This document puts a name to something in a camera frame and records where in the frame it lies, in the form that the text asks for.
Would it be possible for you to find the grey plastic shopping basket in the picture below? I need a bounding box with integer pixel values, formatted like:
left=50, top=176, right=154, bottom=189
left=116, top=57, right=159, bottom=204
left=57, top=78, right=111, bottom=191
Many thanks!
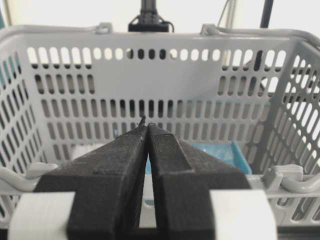
left=0, top=22, right=320, bottom=227

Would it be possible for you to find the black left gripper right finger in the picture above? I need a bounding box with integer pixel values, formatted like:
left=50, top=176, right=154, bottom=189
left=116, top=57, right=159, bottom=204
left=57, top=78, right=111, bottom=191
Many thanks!
left=147, top=123, right=251, bottom=240

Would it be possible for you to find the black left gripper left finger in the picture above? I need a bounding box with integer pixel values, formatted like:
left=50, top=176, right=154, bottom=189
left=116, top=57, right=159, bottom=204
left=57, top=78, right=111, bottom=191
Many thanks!
left=35, top=119, right=148, bottom=240

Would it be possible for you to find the black camera stand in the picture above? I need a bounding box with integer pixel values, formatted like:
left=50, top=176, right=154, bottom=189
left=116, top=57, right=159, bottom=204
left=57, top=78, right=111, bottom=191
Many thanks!
left=128, top=0, right=175, bottom=33

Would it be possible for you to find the black cable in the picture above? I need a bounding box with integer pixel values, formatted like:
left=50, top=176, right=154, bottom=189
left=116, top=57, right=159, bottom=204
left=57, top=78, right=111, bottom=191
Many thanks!
left=252, top=0, right=275, bottom=72

